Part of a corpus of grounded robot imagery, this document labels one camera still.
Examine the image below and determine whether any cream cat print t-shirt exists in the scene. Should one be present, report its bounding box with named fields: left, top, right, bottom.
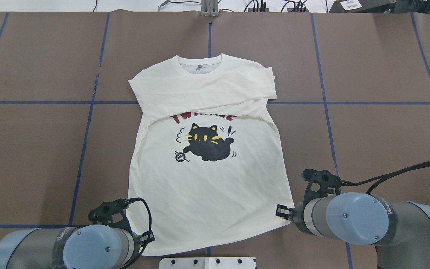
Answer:
left=128, top=53, right=294, bottom=257

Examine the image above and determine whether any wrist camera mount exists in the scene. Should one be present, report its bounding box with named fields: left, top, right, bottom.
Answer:
left=302, top=168, right=341, bottom=206
left=88, top=198, right=132, bottom=231

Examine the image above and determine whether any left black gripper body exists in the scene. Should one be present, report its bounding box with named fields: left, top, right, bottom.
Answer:
left=137, top=230, right=155, bottom=247

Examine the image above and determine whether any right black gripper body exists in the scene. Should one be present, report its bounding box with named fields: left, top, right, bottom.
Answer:
left=276, top=204, right=297, bottom=222

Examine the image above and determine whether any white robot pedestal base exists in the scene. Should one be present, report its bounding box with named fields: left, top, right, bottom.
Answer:
left=158, top=257, right=257, bottom=269

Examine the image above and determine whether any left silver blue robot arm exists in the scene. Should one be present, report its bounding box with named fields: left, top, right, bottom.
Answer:
left=0, top=225, right=154, bottom=269

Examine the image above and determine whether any aluminium frame post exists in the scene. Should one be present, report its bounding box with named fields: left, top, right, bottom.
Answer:
left=200, top=0, right=219, bottom=17

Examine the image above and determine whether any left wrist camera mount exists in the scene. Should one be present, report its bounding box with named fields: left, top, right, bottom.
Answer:
left=88, top=198, right=132, bottom=231

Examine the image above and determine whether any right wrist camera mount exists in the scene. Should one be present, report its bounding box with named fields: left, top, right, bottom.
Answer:
left=302, top=168, right=341, bottom=206

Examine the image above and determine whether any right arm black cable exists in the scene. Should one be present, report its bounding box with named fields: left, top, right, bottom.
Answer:
left=340, top=158, right=430, bottom=195

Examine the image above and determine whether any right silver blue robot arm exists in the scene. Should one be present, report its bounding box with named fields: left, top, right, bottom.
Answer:
left=276, top=192, right=430, bottom=269

